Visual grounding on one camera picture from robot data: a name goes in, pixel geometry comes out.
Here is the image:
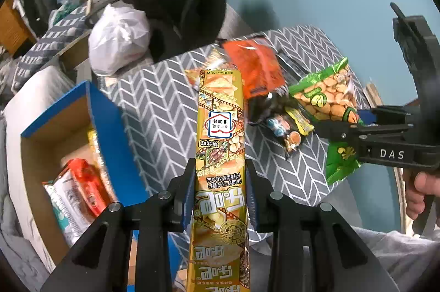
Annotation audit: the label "wooden bed frame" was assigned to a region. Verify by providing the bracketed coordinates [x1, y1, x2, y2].
[55, 0, 93, 69]

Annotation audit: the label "green peanut packet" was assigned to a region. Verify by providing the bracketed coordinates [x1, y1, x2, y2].
[288, 57, 365, 185]

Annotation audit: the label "black snack packet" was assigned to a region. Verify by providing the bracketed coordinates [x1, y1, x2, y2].
[247, 91, 299, 125]

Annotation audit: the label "wooden louvred wardrobe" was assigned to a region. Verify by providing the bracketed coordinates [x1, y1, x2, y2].
[0, 0, 37, 55]

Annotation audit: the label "dark cartoon candy packet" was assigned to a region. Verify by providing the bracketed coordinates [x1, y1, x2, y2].
[266, 116, 303, 160]

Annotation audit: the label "blue-grey patterned bedding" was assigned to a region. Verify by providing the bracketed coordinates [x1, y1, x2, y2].
[12, 5, 90, 86]

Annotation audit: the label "long yellow snack packet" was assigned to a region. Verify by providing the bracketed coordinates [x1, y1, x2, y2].
[187, 69, 251, 292]

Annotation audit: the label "orange snack packet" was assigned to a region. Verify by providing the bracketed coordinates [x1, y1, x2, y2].
[223, 37, 287, 99]

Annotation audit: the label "person's right hand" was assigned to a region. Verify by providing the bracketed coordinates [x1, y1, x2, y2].
[403, 170, 440, 219]

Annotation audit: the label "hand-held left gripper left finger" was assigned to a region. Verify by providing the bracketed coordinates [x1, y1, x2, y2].
[39, 158, 196, 292]

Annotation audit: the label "teal snack packet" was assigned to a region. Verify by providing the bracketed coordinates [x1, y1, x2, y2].
[43, 175, 93, 246]

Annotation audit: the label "orange-red snack packet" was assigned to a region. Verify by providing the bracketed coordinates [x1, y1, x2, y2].
[62, 158, 112, 217]

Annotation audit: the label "grey duvet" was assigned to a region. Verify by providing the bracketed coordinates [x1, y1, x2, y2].
[0, 209, 49, 292]

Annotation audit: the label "beige snack packet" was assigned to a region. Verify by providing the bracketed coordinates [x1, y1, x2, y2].
[184, 49, 227, 89]

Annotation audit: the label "person's grey trouser legs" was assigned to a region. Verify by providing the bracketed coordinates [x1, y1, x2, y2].
[247, 225, 440, 292]

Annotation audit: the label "cardboard box with blue rim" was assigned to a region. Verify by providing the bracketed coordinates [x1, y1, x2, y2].
[20, 80, 186, 292]

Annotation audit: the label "grey chevron tablecloth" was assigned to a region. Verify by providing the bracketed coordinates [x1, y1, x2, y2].
[98, 24, 367, 244]

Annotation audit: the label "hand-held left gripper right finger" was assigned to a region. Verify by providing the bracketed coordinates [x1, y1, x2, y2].
[245, 159, 391, 292]

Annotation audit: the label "teal plastic bag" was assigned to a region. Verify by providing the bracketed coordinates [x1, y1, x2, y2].
[53, 0, 83, 21]

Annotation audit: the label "white plastic bag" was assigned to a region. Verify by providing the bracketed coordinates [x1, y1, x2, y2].
[87, 4, 152, 76]

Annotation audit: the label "yellow foil snack packet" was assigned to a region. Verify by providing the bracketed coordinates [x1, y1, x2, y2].
[87, 129, 109, 186]

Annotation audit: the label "small yellow black packet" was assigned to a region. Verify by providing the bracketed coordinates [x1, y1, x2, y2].
[285, 107, 316, 137]

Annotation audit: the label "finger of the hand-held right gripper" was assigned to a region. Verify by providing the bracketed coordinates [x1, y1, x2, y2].
[314, 122, 370, 155]
[390, 2, 440, 107]

